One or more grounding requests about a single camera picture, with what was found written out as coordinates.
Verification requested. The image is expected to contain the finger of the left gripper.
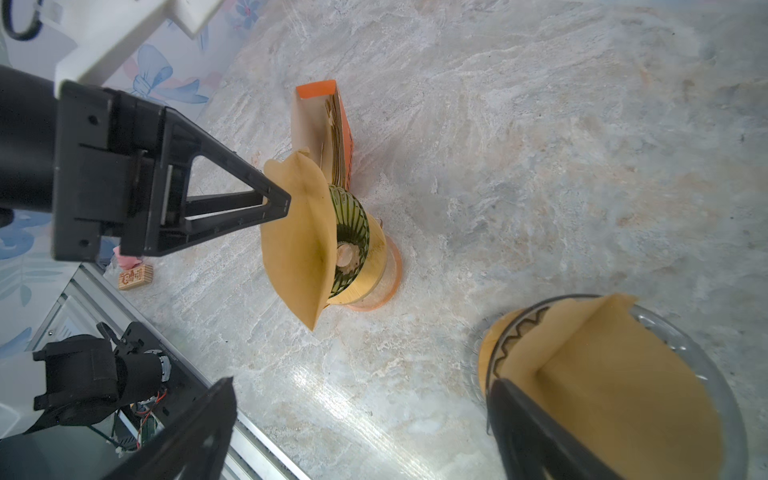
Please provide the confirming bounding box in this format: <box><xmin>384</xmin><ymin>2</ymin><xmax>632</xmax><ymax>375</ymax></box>
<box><xmin>120</xmin><ymin>200</ymin><xmax>288</xmax><ymax>257</ymax></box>
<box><xmin>160</xmin><ymin>108</ymin><xmax>291</xmax><ymax>211</ymax></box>

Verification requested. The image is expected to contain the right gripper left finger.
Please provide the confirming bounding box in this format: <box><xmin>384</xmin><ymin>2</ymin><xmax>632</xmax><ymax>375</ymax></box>
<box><xmin>105</xmin><ymin>377</ymin><xmax>237</xmax><ymax>479</ymax></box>

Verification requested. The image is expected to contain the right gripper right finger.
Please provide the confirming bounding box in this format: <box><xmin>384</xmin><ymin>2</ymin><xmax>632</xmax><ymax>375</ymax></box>
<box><xmin>487</xmin><ymin>379</ymin><xmax>619</xmax><ymax>479</ymax></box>

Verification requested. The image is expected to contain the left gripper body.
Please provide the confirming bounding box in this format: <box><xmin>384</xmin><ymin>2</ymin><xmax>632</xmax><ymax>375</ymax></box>
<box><xmin>1</xmin><ymin>67</ymin><xmax>165</xmax><ymax>262</ymax></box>

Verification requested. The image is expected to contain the wooden ring dripper base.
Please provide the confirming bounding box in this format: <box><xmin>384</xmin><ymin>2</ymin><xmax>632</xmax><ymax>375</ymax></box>
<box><xmin>478</xmin><ymin>309</ymin><xmax>523</xmax><ymax>398</ymax></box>

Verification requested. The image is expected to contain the orange coffee filter holder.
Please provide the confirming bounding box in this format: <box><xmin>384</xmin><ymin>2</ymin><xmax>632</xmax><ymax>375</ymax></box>
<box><xmin>291</xmin><ymin>80</ymin><xmax>354</xmax><ymax>190</ymax></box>

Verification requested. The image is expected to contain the green glass dripper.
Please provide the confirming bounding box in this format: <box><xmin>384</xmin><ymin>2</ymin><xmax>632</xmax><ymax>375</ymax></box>
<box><xmin>329</xmin><ymin>185</ymin><xmax>370</xmax><ymax>298</ymax></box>

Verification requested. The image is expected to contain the grey glass dripper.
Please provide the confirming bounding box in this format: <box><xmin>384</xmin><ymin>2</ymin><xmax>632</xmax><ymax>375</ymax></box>
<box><xmin>474</xmin><ymin>294</ymin><xmax>748</xmax><ymax>479</ymax></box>

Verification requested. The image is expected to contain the orange glass carafe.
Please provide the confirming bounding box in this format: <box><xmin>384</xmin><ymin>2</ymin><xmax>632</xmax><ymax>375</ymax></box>
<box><xmin>347</xmin><ymin>235</ymin><xmax>403</xmax><ymax>312</ymax></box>

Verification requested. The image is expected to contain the pink toy on block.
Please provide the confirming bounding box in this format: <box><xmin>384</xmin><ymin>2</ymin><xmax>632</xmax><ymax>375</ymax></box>
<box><xmin>113</xmin><ymin>246</ymin><xmax>154</xmax><ymax>291</ymax></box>

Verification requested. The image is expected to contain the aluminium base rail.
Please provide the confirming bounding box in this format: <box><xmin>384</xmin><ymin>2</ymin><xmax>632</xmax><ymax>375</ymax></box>
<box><xmin>26</xmin><ymin>264</ymin><xmax>308</xmax><ymax>479</ymax></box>

